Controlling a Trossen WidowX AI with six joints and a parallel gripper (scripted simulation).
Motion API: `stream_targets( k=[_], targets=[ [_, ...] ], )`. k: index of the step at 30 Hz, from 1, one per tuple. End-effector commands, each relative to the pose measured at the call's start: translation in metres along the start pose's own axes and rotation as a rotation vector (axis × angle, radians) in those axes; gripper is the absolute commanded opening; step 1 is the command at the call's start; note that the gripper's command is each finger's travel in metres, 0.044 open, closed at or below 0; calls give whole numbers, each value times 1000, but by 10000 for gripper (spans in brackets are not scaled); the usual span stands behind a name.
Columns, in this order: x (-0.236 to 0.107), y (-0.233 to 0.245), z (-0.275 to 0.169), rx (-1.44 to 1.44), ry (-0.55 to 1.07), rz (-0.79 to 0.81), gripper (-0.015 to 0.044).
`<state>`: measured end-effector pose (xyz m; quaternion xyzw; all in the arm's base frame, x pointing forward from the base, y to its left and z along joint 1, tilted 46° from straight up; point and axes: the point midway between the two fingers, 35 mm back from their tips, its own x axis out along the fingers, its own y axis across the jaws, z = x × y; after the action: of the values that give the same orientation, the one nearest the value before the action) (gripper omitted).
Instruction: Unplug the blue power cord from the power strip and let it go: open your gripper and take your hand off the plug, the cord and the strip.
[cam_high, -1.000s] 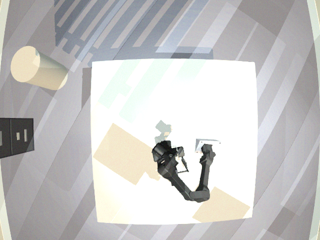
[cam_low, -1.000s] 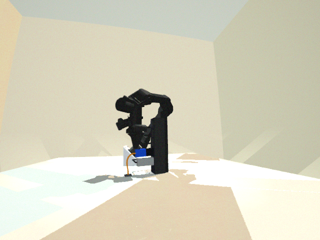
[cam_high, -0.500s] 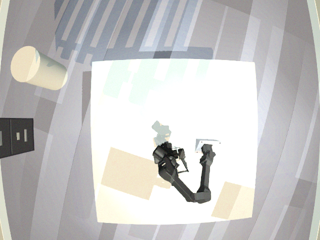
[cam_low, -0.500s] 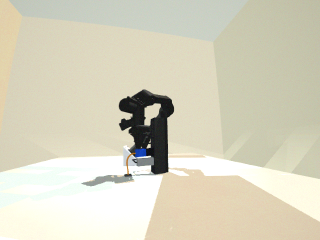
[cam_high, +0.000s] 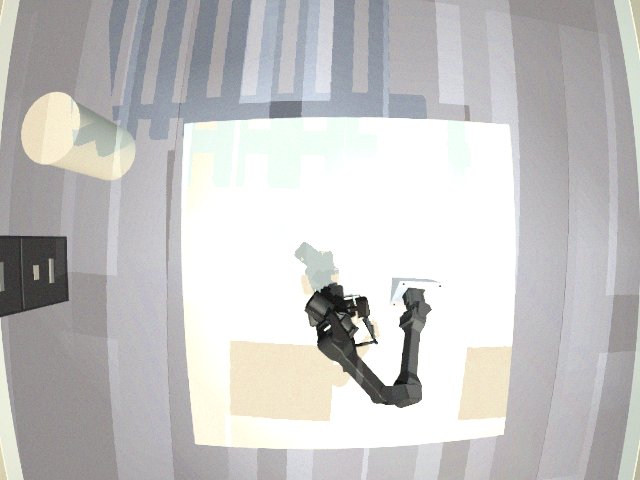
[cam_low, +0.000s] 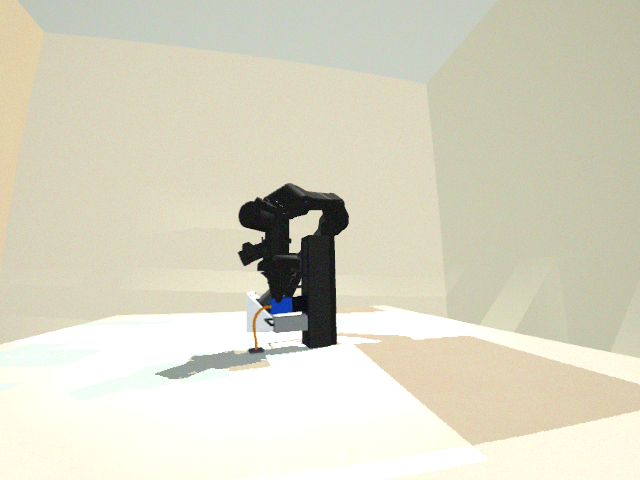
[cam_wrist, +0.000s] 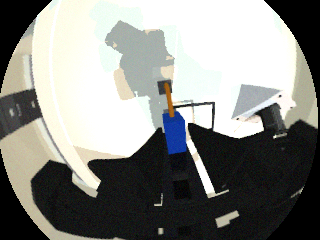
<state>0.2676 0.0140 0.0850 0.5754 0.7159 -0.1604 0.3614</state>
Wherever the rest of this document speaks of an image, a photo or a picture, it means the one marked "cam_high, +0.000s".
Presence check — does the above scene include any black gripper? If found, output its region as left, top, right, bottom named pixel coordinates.
left=307, top=296, right=370, bottom=327

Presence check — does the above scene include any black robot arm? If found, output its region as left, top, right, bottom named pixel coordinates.
left=304, top=285, right=432, bottom=409

